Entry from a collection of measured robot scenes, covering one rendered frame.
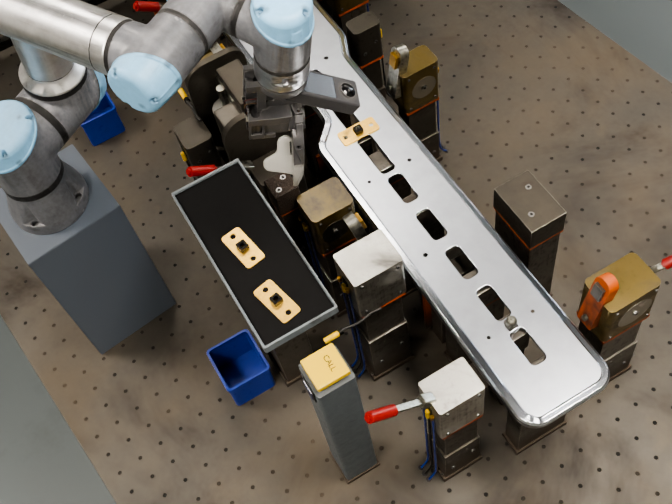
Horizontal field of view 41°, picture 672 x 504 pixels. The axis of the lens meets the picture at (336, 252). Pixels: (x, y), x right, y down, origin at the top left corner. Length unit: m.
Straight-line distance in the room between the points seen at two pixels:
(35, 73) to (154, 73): 0.58
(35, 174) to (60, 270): 0.22
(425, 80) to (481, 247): 0.42
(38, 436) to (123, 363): 0.87
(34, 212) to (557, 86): 1.29
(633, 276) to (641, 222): 0.51
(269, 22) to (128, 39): 0.17
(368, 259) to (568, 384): 0.40
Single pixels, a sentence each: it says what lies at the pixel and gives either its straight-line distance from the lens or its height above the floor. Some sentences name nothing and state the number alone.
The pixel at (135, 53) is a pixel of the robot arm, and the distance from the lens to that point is 1.10.
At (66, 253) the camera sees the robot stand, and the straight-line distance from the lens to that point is 1.79.
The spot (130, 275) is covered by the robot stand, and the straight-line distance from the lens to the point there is 1.93.
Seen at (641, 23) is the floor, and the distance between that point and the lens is 3.51.
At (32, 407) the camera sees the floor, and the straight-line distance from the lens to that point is 2.93.
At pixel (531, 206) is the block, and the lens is 1.73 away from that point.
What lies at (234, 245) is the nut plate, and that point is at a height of 1.16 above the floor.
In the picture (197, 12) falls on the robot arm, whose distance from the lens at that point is 1.14.
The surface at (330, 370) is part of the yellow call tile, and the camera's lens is 1.43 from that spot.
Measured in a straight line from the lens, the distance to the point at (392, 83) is 1.94.
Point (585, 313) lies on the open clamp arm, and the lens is 1.65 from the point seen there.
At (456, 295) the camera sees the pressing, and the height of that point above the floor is 1.00.
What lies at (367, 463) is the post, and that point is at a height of 0.74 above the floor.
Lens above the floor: 2.46
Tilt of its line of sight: 58 degrees down
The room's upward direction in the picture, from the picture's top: 13 degrees counter-clockwise
